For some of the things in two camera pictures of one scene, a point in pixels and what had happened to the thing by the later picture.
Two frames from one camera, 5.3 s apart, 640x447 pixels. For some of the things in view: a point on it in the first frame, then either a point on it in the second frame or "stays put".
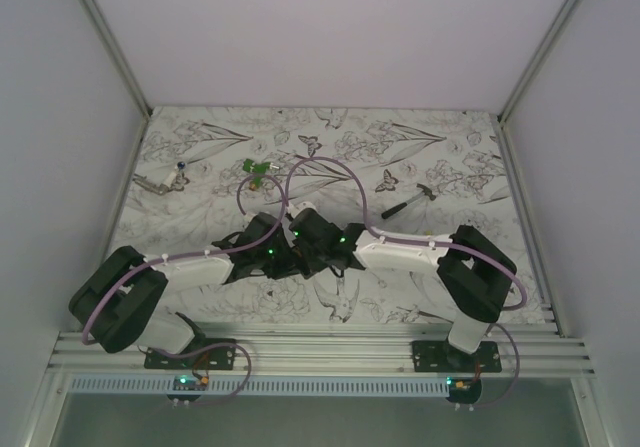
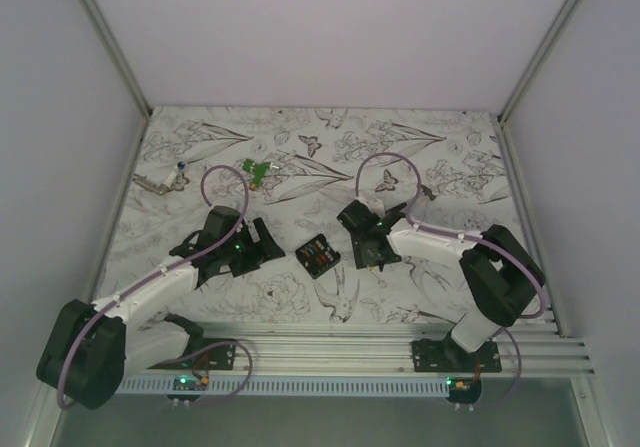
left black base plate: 221,357 stays put
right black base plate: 441,356 stays put
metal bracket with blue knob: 174,181 stays put
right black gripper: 313,267 → 362,259
